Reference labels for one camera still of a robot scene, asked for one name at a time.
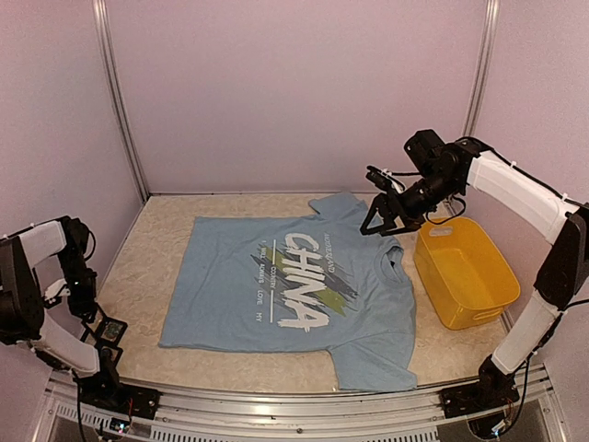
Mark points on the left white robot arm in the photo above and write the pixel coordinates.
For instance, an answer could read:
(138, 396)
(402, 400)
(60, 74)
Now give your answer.
(24, 317)

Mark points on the upper black brooch case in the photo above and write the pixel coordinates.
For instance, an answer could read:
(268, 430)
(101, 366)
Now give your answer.
(103, 321)

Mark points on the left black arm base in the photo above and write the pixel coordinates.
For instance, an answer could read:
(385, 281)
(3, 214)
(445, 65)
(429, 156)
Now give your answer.
(105, 391)

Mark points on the aluminium frame post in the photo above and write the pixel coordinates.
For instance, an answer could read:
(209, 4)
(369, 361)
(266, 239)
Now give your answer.
(107, 53)
(483, 66)

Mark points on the yellow plastic basket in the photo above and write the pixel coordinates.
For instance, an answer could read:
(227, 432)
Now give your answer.
(463, 273)

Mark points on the light blue printed t-shirt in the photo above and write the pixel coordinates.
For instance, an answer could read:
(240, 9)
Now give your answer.
(296, 285)

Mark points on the lower black brooch case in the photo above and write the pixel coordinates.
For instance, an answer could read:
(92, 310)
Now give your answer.
(106, 345)

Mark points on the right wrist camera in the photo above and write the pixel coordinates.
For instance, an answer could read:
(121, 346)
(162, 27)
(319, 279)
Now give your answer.
(384, 180)

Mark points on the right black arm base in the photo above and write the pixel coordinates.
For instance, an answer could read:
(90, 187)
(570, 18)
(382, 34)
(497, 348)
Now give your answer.
(492, 389)

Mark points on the green brooch in case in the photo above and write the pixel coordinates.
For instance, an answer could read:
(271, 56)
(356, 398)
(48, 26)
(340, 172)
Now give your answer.
(112, 331)

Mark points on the black brooch case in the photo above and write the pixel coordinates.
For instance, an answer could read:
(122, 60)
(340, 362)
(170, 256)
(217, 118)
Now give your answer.
(106, 345)
(103, 321)

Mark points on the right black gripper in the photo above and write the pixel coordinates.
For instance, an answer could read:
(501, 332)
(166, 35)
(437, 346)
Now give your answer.
(407, 216)

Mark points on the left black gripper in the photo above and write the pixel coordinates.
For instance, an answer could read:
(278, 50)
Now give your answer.
(86, 301)

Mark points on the right aluminium frame post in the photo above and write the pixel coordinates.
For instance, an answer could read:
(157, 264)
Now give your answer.
(483, 66)

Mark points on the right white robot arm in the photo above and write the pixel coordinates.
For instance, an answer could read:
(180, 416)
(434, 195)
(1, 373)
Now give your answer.
(448, 170)

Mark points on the left aluminium frame post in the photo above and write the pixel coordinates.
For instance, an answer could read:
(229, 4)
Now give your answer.
(107, 53)

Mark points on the front aluminium rail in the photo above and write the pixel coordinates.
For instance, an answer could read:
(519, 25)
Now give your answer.
(189, 414)

